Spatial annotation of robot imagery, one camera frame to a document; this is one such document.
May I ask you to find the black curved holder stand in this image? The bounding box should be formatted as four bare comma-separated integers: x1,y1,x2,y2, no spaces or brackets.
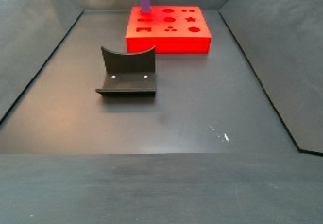
96,47,156,95

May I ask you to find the red shape sorter block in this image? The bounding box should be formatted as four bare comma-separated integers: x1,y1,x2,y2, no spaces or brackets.
125,6,212,54

